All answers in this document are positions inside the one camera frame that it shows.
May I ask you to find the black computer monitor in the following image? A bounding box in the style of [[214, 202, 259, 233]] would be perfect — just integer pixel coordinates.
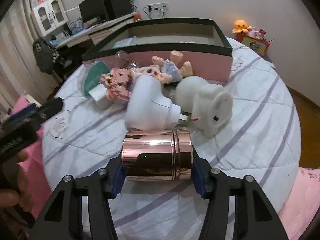
[[79, 0, 108, 23]]

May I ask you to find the clear glass bottle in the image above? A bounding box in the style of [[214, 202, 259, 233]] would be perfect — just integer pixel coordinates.
[[112, 50, 138, 69]]

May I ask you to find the pink tray box black rim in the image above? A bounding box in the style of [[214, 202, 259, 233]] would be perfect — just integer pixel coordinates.
[[82, 18, 233, 82]]

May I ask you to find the large white power adapter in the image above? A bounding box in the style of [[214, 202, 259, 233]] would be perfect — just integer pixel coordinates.
[[125, 75, 189, 131]]

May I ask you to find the black computer tower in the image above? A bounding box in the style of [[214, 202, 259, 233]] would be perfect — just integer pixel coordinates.
[[103, 0, 132, 21]]

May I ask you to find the white glass-door hutch cabinet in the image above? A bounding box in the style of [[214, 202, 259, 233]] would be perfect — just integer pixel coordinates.
[[31, 0, 68, 37]]

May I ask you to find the red toy storage box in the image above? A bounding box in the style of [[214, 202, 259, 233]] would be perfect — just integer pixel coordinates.
[[236, 34, 270, 56]]

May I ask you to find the white wall power outlet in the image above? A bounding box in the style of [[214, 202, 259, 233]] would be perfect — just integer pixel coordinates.
[[146, 2, 169, 10]]

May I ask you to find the pink purple plush toy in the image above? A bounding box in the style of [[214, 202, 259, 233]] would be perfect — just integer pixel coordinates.
[[247, 27, 259, 38]]

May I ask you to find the clear teal-lid container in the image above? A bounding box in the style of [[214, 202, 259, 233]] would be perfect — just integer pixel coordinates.
[[81, 60, 110, 98]]

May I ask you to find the orange octopus plush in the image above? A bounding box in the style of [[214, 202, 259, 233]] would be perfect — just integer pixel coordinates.
[[232, 20, 253, 34]]

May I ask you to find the striped white quilted tablecloth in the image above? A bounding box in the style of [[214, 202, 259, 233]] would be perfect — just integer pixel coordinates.
[[42, 39, 301, 239]]

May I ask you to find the person's left hand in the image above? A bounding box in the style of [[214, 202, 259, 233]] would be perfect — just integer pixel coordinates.
[[0, 149, 34, 212]]

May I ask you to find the dark patterned jacket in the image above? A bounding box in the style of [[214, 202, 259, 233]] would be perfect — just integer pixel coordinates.
[[33, 37, 60, 75]]

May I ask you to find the white computer desk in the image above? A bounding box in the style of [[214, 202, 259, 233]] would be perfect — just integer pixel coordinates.
[[55, 12, 137, 48]]

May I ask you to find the white astronaut figurine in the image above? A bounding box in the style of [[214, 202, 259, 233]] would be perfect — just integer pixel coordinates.
[[175, 76, 233, 138]]

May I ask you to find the orange-cap water bottle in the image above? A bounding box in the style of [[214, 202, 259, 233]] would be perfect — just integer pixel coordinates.
[[133, 12, 142, 22]]

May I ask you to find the rose gold metal canister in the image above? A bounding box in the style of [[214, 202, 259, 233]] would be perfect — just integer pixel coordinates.
[[121, 129, 194, 181]]

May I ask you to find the pink block donut toy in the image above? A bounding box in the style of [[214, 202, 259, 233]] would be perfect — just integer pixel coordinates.
[[100, 68, 133, 101]]

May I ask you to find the beige curtain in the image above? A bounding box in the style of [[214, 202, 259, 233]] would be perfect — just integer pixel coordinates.
[[1, 0, 58, 111]]

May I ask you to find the small white plug charger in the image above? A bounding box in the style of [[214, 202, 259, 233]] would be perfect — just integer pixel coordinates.
[[88, 84, 116, 111]]

